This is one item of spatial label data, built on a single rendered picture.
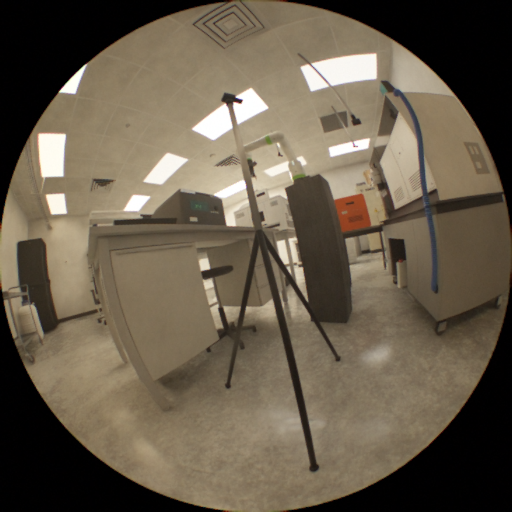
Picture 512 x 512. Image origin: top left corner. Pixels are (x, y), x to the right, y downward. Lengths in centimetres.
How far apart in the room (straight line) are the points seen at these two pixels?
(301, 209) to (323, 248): 34
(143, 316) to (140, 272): 20
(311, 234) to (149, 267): 107
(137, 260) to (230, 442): 85
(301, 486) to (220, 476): 26
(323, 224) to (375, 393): 108
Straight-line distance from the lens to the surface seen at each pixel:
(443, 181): 107
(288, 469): 69
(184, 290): 89
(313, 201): 126
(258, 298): 148
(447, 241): 100
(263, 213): 250
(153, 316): 81
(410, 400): 84
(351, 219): 216
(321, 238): 123
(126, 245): 79
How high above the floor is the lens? 67
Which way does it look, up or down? 1 degrees down
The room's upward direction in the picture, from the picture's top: 12 degrees counter-clockwise
